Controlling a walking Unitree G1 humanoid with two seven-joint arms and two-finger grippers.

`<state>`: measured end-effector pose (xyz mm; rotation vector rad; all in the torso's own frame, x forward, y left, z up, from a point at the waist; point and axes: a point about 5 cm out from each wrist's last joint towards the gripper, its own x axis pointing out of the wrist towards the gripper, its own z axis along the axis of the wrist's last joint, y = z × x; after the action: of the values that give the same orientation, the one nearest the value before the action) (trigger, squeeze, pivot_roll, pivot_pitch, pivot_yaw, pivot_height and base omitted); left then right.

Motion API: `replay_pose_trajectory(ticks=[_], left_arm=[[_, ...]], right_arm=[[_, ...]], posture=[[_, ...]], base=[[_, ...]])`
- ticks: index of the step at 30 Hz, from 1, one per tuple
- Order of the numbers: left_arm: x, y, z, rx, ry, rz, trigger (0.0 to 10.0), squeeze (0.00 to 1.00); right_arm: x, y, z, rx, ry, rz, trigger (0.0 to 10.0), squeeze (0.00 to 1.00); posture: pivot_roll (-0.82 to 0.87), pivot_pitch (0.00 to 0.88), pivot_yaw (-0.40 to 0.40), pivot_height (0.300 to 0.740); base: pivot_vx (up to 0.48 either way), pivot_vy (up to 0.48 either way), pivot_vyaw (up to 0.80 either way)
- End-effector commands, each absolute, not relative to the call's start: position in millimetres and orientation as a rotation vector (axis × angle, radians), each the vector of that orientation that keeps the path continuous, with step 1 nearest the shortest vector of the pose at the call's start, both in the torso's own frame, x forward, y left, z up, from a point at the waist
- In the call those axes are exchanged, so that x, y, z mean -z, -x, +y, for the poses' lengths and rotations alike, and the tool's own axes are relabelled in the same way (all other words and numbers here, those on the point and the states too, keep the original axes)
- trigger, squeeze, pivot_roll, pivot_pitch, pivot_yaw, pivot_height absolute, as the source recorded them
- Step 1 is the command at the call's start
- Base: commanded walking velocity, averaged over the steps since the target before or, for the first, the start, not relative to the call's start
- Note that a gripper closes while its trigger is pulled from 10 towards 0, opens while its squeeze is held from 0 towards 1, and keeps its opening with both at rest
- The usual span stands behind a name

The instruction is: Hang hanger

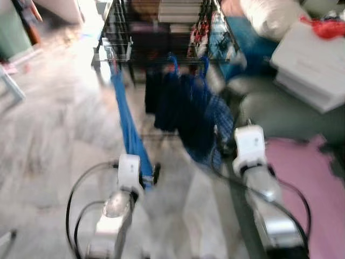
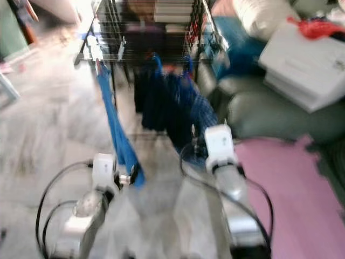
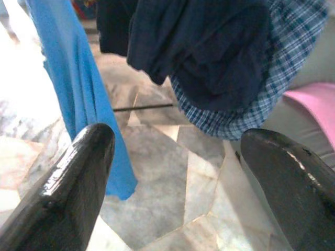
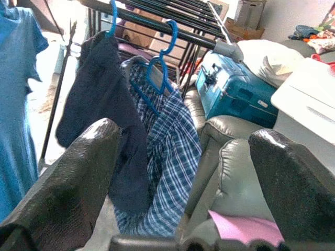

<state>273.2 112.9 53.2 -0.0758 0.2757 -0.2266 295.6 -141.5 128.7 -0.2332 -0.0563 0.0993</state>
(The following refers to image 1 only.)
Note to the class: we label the blue garment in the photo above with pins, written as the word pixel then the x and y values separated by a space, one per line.
pixel 129 129

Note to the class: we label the dark navy garment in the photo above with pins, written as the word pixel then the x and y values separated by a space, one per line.
pixel 178 108

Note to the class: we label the blue plaid shirt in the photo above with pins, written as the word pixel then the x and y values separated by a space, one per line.
pixel 222 121

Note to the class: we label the black metal drying rack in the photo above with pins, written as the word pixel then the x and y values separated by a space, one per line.
pixel 161 32

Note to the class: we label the dark green sofa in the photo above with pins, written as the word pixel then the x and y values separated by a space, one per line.
pixel 291 116

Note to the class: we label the blue suitcase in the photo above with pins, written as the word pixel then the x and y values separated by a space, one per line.
pixel 250 46

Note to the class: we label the beige pillow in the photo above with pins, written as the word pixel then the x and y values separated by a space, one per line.
pixel 272 16

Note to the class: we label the green ribbed bin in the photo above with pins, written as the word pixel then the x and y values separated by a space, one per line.
pixel 12 29

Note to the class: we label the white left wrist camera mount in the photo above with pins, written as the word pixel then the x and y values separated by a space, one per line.
pixel 129 170

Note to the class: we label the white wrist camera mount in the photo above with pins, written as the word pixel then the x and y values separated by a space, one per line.
pixel 129 170
pixel 250 144

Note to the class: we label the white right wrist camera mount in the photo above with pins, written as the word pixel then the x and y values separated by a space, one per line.
pixel 250 144

